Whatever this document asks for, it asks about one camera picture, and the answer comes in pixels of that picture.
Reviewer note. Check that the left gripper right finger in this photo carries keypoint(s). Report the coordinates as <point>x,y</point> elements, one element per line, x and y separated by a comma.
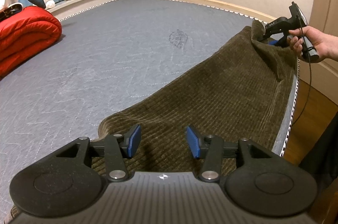
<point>200,144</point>

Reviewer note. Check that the person's right hand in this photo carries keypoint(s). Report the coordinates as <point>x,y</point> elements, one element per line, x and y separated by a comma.
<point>326,45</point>

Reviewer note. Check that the wooden door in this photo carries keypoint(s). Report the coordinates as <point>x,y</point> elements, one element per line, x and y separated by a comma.
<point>323,76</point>

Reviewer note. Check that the grey quilted mattress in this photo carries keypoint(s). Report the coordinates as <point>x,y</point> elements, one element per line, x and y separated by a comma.
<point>109,57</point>

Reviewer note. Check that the red folded quilt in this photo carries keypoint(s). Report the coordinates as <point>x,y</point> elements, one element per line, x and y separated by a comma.
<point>25,35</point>

